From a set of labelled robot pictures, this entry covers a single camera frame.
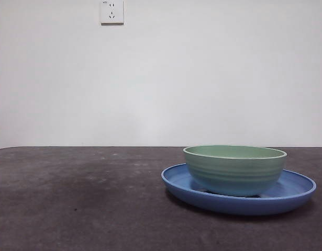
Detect green ribbed bowl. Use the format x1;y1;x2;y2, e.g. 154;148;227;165
183;144;288;197

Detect blue round plate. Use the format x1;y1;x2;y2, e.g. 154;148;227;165
161;162;317;216

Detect white wall socket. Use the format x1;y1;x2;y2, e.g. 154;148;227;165
100;0;125;26

